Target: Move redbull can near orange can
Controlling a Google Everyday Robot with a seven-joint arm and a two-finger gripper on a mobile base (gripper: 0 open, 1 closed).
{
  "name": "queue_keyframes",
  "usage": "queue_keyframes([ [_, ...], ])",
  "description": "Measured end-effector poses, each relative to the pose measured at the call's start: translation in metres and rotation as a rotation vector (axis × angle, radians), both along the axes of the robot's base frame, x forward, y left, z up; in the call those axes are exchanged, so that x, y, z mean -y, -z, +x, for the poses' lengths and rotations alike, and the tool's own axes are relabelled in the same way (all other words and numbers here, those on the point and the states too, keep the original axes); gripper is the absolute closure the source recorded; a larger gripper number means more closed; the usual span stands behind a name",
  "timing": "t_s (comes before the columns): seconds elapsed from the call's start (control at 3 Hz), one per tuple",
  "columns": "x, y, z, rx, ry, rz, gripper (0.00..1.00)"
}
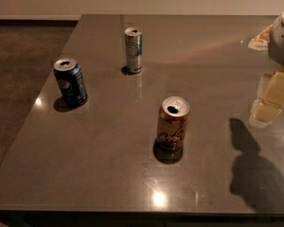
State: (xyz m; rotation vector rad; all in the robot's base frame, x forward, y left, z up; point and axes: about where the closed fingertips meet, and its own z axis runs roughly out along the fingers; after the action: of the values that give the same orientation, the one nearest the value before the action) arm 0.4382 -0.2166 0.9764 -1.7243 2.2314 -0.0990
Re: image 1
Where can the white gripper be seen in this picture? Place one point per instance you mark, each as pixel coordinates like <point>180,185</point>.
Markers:
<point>283,38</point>

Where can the blue pepsi can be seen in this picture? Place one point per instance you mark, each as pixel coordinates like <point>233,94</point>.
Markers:
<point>70,80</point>

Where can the orange la croix can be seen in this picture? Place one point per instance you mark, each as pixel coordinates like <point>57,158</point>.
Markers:
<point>173,116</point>

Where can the silver blue redbull can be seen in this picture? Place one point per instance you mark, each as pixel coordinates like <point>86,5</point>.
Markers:
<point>133,44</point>

